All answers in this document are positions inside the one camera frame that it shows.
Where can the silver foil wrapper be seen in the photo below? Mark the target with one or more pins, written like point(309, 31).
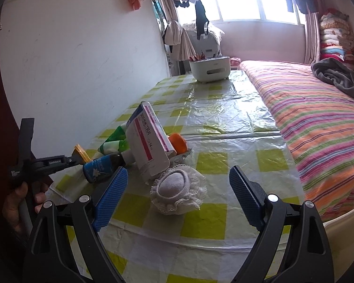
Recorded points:
point(186, 153)

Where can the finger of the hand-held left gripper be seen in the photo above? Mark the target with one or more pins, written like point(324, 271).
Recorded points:
point(57, 163)

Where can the white lace cloth cover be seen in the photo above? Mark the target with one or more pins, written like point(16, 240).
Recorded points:
point(174, 187)

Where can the green white packet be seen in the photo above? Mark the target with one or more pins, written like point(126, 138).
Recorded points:
point(112, 144)

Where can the white desk caddy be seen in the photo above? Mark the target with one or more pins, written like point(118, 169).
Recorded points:
point(209, 70)

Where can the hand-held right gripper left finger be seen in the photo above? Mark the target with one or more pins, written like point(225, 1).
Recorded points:
point(110, 197)

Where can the orange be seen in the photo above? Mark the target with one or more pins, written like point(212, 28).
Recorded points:
point(178, 143)

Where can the beige curtain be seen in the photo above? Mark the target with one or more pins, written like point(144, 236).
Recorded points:
point(177, 41)
point(312, 41)

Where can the grey crumpled blanket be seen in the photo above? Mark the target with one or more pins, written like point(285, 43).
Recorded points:
point(339, 76)

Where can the white appliance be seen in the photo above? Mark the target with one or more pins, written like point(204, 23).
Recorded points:
point(206, 47)

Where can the stack of folded quilts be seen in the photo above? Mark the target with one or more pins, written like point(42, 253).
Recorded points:
point(336, 35)

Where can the bed with striped sheet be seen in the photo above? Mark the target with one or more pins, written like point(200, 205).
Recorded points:
point(312, 118)

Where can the person's left hand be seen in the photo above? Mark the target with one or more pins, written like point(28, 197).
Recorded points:
point(13, 209)

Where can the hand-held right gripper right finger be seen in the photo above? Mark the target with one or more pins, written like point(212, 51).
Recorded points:
point(246, 197)

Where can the blue label dark bottle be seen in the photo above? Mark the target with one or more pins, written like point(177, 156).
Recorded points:
point(97, 168)

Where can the dark red wooden door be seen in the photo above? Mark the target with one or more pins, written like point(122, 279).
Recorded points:
point(3, 109)

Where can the black hanging garment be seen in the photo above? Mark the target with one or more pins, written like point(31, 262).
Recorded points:
point(201, 14)

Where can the pink patterned box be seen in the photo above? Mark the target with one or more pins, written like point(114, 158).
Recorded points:
point(235, 63)

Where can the teal hanging cloth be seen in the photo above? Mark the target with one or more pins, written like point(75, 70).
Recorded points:
point(157, 11)

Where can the yellow wrapper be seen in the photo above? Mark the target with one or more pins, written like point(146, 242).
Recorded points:
point(84, 154)

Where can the white pink medicine box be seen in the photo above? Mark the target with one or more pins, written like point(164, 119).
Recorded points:
point(147, 144)

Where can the window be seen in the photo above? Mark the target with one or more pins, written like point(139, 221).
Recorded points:
point(239, 6)

